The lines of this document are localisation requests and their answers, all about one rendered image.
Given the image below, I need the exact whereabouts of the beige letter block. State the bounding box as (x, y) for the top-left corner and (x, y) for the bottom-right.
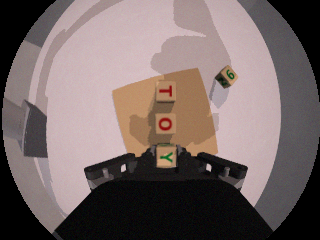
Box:
(156, 143), (177, 166)
(155, 113), (176, 134)
(155, 81), (176, 103)
(215, 65), (238, 89)

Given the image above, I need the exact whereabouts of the brown square mat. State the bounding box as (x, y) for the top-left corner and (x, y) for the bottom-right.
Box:
(112, 68), (218, 157)

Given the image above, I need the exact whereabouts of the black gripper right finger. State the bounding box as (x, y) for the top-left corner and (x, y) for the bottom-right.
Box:
(176, 144), (248, 191)

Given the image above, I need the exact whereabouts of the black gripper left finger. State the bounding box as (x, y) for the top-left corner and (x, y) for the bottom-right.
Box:
(84, 145), (157, 191)

